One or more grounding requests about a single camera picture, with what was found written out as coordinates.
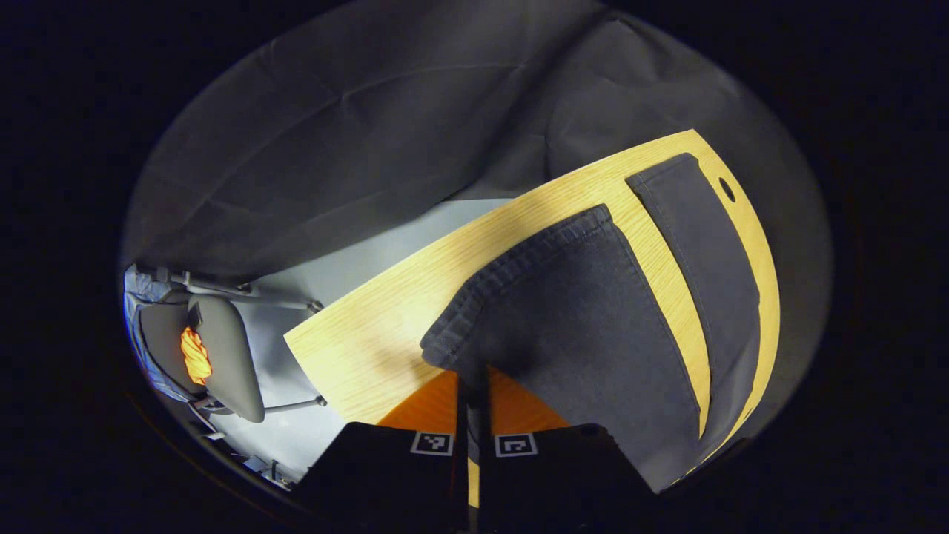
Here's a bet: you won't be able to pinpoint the blue cloth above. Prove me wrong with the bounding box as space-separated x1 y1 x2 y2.
124 266 190 401

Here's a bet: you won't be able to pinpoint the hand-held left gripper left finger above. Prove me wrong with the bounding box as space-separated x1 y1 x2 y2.
295 369 471 534

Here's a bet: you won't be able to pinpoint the grey office chair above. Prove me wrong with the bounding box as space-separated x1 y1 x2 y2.
137 263 327 425

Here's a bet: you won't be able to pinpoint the orange item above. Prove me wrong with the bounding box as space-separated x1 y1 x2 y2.
180 326 214 386

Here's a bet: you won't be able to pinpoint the dark blue jeans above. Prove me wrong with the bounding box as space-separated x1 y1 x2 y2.
420 152 764 494

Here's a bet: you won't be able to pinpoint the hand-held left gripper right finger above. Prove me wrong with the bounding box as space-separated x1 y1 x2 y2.
474 367 661 534

